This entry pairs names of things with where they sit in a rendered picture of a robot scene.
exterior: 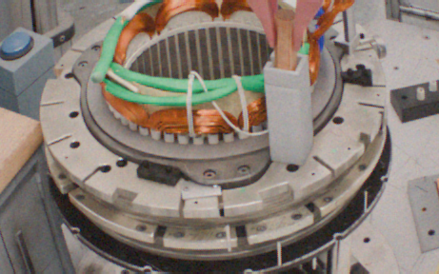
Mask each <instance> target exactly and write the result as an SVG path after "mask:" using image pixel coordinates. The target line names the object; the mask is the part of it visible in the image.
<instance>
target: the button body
mask: <svg viewBox="0 0 439 274"><path fill-rule="evenodd" d="M17 32H25V33H27V34H28V35H29V34H30V36H32V37H33V38H34V47H33V49H31V50H30V52H29V53H27V55H25V56H24V57H21V58H18V59H17V60H15V61H4V60H3V59H2V58H1V59H0V108H5V109H7V110H10V111H12V112H14V113H18V114H21V115H23V116H26V117H28V118H30V119H34V120H37V121H39V122H41V119H40V107H41V105H40V104H41V98H42V94H43V90H44V88H45V86H46V83H47V82H48V79H56V80H57V76H55V75H54V68H55V65H56V63H55V60H54V56H55V55H54V51H53V49H54V47H53V43H52V42H53V41H52V40H51V39H50V38H47V37H45V36H42V35H40V34H38V33H37V34H36V33H35V32H31V31H30V30H26V29H23V28H21V27H19V28H18V29H16V30H15V31H14V32H12V33H11V34H10V35H9V36H11V35H13V34H15V33H17ZM9 36H8V37H9ZM8 37H6V38H5V39H4V40H3V41H2V42H1V43H0V47H1V45H2V43H3V42H4V41H5V40H6V39H7V38H8ZM41 147H42V150H43V155H44V159H45V162H46V166H47V157H46V152H45V143H44V142H43V143H42V144H41Z"/></svg>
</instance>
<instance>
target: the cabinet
mask: <svg viewBox="0 0 439 274"><path fill-rule="evenodd" d="M0 274H76V272H75V270H74V267H73V264H72V259H71V256H70V252H69V250H68V247H67V244H66V239H65V235H64V232H63V228H62V226H61V223H60V220H59V217H58V214H57V212H56V209H55V206H54V203H53V201H52V199H51V196H50V189H49V185H48V173H47V167H46V162H45V159H44V155H43V150H42V147H41V145H40V146H39V147H38V148H37V149H36V150H35V151H34V153H33V154H32V155H31V156H30V157H29V159H28V160H27V162H26V163H25V164H24V165H23V166H22V167H21V169H20V170H19V171H18V172H17V174H16V175H15V176H14V177H13V178H12V180H11V181H10V183H9V184H8V185H7V187H6V188H4V189H3V191H2V192H1V193H0Z"/></svg>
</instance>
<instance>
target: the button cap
mask: <svg viewBox="0 0 439 274"><path fill-rule="evenodd" d="M29 46H30V36H29V35H28V34H27V33H25V32H17V33H15V34H13V35H11V36H9V37H8V38H7V39H6V40H5V41H4V42H3V43H2V52H3V54H4V55H8V56H13V55H15V54H18V53H20V52H22V51H24V50H26V49H27V48H28V47H29Z"/></svg>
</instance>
